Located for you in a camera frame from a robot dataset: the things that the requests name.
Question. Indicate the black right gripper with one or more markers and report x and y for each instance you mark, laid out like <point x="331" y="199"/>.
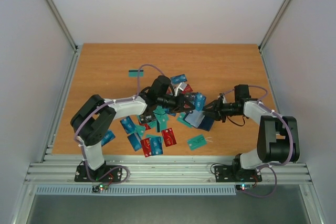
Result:
<point x="219" y="108"/>

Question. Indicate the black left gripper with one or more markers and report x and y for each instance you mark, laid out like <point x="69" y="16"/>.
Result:
<point x="179" y="105"/>

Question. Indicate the dark blue card holder wallet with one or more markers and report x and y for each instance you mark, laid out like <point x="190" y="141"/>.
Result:
<point x="199" y="121"/>

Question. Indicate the red card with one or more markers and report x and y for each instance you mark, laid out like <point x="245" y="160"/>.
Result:
<point x="146" y="147"/>
<point x="168" y="137"/>

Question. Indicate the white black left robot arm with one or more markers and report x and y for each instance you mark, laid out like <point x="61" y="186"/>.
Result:
<point x="94" y="118"/>

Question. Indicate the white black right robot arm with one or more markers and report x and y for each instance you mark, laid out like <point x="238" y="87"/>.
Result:
<point x="277" y="141"/>

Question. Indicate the blue VIP card back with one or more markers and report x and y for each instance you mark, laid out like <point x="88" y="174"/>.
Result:
<point x="178" y="79"/>

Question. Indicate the blue vip card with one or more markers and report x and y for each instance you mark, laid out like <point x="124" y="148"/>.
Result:
<point x="178" y="79"/>
<point x="108" y="137"/>

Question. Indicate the teal VIP card front right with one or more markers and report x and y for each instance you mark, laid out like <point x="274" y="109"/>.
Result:
<point x="196" y="142"/>

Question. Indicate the black VIP card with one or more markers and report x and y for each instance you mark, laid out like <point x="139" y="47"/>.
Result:
<point x="147" y="118"/>

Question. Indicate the teal card with magnetic stripe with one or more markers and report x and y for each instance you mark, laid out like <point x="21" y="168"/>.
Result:
<point x="134" y="73"/>

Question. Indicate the blue VIP card far left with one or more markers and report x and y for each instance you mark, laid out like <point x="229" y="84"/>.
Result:
<point x="108" y="137"/>

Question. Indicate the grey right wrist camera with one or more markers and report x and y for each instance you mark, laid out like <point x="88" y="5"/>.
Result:
<point x="223" y="98"/>

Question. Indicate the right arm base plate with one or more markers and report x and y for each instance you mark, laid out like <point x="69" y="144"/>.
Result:
<point x="226" y="174"/>

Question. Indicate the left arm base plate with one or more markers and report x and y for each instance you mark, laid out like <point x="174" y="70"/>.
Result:
<point x="109" y="173"/>

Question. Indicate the grey slotted cable duct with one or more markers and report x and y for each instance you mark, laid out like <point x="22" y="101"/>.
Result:
<point x="138" y="190"/>

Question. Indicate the aluminium frame post right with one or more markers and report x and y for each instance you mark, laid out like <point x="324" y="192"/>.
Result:
<point x="276" y="20"/>

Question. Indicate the aluminium frame post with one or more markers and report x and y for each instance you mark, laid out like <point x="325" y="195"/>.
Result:
<point x="276" y="20"/>
<point x="60" y="21"/>

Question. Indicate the aluminium frame post left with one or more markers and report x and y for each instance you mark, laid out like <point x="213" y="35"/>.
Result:
<point x="60" y="21"/>

